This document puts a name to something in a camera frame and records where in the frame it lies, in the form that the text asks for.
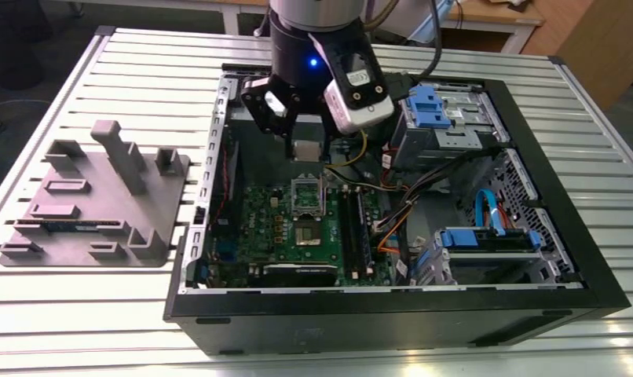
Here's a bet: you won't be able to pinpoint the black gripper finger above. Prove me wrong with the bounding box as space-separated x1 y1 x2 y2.
319 113 358 163
240 74 299 159

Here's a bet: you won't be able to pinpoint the silver CPU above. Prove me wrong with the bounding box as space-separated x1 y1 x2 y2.
291 140 323 163

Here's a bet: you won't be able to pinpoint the metal socket cover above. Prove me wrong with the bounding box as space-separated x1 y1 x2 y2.
289 176 325 217

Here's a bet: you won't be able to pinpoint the locking lever wire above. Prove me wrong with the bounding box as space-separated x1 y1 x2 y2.
319 172 329 221

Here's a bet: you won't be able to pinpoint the CPU socket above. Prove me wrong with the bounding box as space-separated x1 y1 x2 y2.
292 218 323 247

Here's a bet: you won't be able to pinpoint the grey power supply unit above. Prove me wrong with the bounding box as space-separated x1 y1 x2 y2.
225 82 332 180

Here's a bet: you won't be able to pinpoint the metal drive cage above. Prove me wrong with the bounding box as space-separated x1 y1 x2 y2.
388 82 510 170
410 225 582 287

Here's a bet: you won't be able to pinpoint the green motherboard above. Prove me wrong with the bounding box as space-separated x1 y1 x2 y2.
203 172 399 288

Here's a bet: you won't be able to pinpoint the RAM slot white clips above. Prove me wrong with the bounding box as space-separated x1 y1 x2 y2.
341 187 360 276

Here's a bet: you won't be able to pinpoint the black graphics card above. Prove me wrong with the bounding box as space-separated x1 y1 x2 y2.
245 261 339 288

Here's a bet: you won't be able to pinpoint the hard disk in blue carrier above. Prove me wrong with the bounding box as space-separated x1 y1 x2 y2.
435 229 542 253

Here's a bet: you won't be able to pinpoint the grey parts rack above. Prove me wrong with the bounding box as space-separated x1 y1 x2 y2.
0 119 192 269

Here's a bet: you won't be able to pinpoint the RAM stick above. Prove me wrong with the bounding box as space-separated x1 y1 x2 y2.
14 219 124 233

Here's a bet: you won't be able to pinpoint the black PC case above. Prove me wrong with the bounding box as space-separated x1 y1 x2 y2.
161 60 631 357

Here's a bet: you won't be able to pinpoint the wooden cabinet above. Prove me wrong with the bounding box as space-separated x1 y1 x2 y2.
523 0 633 113

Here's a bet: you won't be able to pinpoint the yellow black wire bundle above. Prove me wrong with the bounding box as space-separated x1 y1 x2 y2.
325 131 371 170

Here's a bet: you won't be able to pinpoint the black white wire bundle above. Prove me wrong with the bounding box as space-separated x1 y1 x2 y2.
323 168 406 194

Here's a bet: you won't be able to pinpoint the blue plastic drive bracket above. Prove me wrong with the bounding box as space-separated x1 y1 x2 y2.
407 84 452 130

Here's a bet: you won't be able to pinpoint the black cable bundle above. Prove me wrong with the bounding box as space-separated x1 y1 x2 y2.
376 148 508 232

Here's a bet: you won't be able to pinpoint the black camera cable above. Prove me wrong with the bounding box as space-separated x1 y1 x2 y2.
387 0 444 104

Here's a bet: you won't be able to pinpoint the orange wire bundle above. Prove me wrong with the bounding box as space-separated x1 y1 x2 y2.
374 225 402 258

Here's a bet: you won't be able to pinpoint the blue flat wire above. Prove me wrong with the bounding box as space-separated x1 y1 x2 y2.
474 188 510 237

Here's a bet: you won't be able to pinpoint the wooden desk white frame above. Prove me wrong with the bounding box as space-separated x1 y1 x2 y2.
221 0 547 54

